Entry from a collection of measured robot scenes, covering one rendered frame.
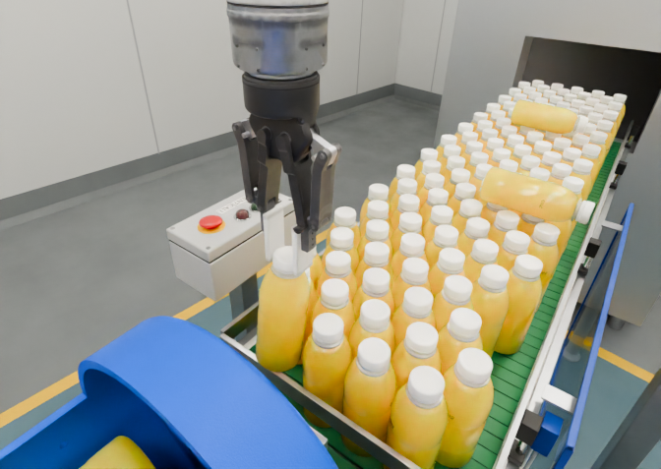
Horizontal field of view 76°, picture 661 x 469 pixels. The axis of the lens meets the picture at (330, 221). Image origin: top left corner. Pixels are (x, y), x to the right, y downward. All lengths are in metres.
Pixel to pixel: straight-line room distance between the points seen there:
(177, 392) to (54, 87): 2.88
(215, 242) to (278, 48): 0.36
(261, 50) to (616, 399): 1.98
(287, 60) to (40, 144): 2.85
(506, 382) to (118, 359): 0.60
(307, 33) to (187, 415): 0.30
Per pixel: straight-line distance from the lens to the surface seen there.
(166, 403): 0.31
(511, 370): 0.80
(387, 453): 0.58
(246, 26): 0.39
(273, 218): 0.51
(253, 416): 0.30
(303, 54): 0.39
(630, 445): 0.84
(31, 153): 3.18
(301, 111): 0.41
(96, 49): 3.16
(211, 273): 0.67
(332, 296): 0.58
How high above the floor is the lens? 1.48
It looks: 33 degrees down
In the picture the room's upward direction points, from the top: 2 degrees clockwise
